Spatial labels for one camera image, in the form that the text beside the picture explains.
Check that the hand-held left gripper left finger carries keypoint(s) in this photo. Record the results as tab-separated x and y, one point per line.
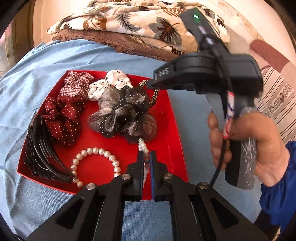
140	166

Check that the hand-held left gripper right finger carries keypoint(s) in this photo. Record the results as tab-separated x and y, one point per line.
152	169

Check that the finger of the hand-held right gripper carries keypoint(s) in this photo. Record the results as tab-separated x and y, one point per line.
171	84

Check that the pearl strand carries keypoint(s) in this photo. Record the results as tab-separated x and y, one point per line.
144	148

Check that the leopard print hair band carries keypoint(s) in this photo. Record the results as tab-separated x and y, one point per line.
153	98

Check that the red tray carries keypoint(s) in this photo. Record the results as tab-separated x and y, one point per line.
166	120

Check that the grey black organza scrunchie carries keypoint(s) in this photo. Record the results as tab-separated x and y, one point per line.
120	115

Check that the white cherry print scrunchie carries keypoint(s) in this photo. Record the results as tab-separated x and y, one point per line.
111	80

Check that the dark red polka dot scrunchie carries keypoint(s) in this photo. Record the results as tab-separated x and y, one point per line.
62	115

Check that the red plaid scrunchie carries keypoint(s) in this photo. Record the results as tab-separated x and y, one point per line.
74	85

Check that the black hair claw clip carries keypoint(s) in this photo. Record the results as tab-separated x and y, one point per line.
37	153

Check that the person's right forearm blue sleeve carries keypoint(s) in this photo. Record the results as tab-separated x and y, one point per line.
279	197

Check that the person's right hand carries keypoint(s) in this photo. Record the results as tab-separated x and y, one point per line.
270	143

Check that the striped floral pillow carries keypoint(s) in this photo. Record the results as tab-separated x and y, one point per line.
277	92

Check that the leaf print quilt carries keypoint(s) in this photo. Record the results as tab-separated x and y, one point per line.
115	18

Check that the light blue blanket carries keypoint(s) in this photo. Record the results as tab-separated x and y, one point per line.
34	69

